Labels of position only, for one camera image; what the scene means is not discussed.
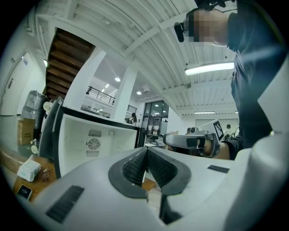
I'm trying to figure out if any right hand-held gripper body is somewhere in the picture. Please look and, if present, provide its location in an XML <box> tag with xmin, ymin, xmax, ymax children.
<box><xmin>190</xmin><ymin>119</ymin><xmax>226</xmax><ymax>158</ymax></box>

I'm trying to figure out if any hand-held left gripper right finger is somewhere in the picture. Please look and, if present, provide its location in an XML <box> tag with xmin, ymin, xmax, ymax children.
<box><xmin>148</xmin><ymin>148</ymin><xmax>249</xmax><ymax>231</ymax></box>

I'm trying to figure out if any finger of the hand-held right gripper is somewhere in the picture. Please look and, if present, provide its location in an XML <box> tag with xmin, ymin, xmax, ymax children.
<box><xmin>163</xmin><ymin>134</ymin><xmax>205</xmax><ymax>149</ymax></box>

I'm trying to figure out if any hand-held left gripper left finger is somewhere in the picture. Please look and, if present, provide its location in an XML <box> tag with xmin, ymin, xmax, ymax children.
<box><xmin>33</xmin><ymin>147</ymin><xmax>172</xmax><ymax>231</ymax></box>

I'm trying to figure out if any black mini fridge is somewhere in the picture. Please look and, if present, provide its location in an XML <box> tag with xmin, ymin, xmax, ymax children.
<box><xmin>53</xmin><ymin>106</ymin><xmax>147</xmax><ymax>180</ymax></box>

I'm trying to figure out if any person's right forearm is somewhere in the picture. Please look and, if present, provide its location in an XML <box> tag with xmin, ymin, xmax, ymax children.
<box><xmin>218</xmin><ymin>135</ymin><xmax>244</xmax><ymax>160</ymax></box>

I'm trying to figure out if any black framed glass door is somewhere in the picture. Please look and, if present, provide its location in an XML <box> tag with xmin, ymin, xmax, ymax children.
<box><xmin>142</xmin><ymin>100</ymin><xmax>169</xmax><ymax>136</ymax></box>

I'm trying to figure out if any wooden table with hairpin legs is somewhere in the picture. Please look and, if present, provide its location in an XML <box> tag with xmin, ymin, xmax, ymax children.
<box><xmin>11</xmin><ymin>157</ymin><xmax>158</xmax><ymax>208</ymax></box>

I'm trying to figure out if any small brown item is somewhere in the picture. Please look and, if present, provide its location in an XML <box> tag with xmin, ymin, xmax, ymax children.
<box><xmin>42</xmin><ymin>166</ymin><xmax>52</xmax><ymax>181</ymax></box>

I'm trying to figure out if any smartphone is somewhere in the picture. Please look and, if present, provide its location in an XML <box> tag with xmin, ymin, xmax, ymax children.
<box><xmin>17</xmin><ymin>184</ymin><xmax>33</xmax><ymax>196</ymax></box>

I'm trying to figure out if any person's black clothing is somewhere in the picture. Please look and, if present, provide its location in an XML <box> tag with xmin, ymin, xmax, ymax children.
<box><xmin>227</xmin><ymin>0</ymin><xmax>289</xmax><ymax>160</ymax></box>

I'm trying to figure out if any white tissue pack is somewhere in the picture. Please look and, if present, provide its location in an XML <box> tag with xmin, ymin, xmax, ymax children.
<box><xmin>17</xmin><ymin>154</ymin><xmax>42</xmax><ymax>182</ymax></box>

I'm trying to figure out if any black cabinet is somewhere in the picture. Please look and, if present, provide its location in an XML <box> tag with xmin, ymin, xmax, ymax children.
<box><xmin>40</xmin><ymin>97</ymin><xmax>64</xmax><ymax>158</ymax></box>

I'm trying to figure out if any black metal railing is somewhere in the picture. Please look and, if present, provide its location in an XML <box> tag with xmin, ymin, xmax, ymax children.
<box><xmin>87</xmin><ymin>85</ymin><xmax>116</xmax><ymax>105</ymax></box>

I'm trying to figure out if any cardboard box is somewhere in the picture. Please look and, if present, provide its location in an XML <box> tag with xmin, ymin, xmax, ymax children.
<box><xmin>17</xmin><ymin>118</ymin><xmax>36</xmax><ymax>145</ymax></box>

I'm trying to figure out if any person's head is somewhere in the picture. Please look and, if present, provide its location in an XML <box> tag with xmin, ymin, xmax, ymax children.
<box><xmin>186</xmin><ymin>8</ymin><xmax>230</xmax><ymax>47</ymax></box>

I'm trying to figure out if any plastic wrapped grey column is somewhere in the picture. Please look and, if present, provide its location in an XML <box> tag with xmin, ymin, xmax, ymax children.
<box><xmin>21</xmin><ymin>90</ymin><xmax>49</xmax><ymax>136</ymax></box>

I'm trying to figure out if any wooden staircase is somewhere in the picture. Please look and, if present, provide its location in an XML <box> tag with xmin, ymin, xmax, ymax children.
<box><xmin>42</xmin><ymin>28</ymin><xmax>97</xmax><ymax>100</ymax></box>

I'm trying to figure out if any white door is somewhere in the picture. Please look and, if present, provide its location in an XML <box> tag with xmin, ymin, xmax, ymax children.
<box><xmin>1</xmin><ymin>53</ymin><xmax>31</xmax><ymax>117</ymax></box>

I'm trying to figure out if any black head-mounted camera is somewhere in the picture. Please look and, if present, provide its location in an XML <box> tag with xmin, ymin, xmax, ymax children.
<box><xmin>173</xmin><ymin>19</ymin><xmax>188</xmax><ymax>43</ymax></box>

